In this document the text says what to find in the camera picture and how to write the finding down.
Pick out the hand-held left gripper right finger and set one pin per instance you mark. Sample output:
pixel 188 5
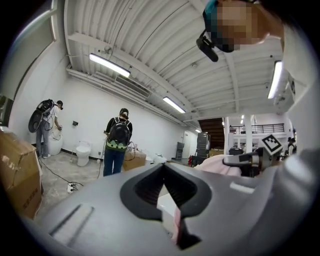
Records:
pixel 225 200

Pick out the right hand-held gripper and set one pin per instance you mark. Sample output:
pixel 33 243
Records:
pixel 271 147

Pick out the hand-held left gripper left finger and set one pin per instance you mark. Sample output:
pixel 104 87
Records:
pixel 105 207

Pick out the pink cloth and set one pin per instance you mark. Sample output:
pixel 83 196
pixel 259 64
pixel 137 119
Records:
pixel 215 165

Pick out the yellow box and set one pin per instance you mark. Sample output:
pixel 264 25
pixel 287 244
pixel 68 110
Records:
pixel 215 153

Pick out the white pillar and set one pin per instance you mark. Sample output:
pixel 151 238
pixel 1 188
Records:
pixel 226 135
pixel 248 135

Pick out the black balcony railing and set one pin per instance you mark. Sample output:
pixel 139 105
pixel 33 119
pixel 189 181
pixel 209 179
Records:
pixel 257 128

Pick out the tall black cabinet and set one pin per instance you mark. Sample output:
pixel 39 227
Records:
pixel 203 145

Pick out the white power strip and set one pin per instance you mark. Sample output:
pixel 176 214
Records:
pixel 71 188

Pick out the dark wooden staircase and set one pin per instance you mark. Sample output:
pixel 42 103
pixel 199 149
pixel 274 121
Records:
pixel 212 125

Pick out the red fire extinguisher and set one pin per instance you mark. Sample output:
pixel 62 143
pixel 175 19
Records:
pixel 190 160

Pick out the white door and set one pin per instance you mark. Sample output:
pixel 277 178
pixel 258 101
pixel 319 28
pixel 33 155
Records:
pixel 187 140

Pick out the small cardboard box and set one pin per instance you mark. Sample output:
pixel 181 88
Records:
pixel 136 162

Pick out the gray metal cart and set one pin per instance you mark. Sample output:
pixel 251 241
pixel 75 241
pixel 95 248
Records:
pixel 180 150

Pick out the white round container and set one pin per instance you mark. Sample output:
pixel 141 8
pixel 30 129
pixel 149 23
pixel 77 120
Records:
pixel 149 159

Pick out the green and black backpack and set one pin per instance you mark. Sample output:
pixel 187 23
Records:
pixel 118 136

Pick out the white plastic bucket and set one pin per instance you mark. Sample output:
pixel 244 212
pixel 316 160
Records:
pixel 160 159

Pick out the white egg-shaped toilet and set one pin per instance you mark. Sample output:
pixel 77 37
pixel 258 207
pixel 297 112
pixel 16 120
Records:
pixel 56 145

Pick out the long ceiling light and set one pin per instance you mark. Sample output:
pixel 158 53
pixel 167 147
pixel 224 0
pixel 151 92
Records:
pixel 275 80
pixel 110 65
pixel 174 104

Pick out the large taped cardboard box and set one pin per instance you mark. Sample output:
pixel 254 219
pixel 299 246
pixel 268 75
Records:
pixel 20 180

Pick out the dark oval toilet lid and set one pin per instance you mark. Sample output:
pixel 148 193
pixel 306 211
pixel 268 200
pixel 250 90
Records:
pixel 35 121

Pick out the white sweatshirt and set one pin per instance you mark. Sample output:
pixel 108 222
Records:
pixel 300 62

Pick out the white ceiling air vent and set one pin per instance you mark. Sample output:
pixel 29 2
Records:
pixel 133 86

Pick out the person's head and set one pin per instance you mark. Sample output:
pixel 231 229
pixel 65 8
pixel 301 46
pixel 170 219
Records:
pixel 240 25

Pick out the window with trees outside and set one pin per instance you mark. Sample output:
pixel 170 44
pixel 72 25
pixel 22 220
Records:
pixel 5 110

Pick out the teal headband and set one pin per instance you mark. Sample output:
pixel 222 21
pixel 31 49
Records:
pixel 207 15

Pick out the gray roller blind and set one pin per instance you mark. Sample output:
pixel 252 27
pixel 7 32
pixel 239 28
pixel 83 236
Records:
pixel 32 57

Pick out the black wall box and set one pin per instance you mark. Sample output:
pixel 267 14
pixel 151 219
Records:
pixel 75 123

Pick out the black head-mounted camera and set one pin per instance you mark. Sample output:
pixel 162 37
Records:
pixel 207 50

